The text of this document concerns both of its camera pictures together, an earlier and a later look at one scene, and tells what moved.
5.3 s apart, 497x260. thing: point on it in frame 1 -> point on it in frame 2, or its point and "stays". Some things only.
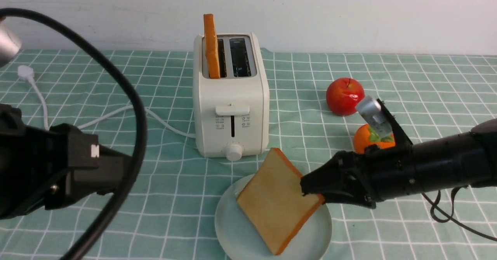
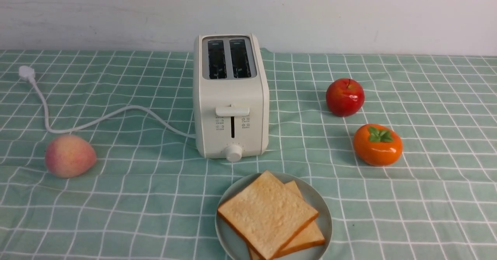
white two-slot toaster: x=231 y=113 stays
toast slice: x=211 y=47 -> x=266 y=215
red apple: x=343 y=95 stays
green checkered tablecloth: x=172 y=215 stays
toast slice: x=272 y=199 -> x=252 y=256
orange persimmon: x=364 y=136 stays
